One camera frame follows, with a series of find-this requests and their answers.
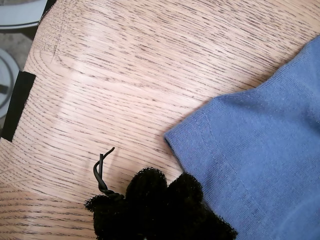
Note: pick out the white round stool base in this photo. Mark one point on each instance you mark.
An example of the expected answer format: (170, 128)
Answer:
(20, 10)

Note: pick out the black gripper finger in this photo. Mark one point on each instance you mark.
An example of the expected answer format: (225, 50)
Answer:
(185, 212)
(130, 212)

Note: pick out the blue printed T-shirt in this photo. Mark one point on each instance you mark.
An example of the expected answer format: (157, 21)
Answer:
(250, 150)

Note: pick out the black tape piece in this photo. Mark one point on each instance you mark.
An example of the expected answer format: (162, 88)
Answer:
(18, 107)

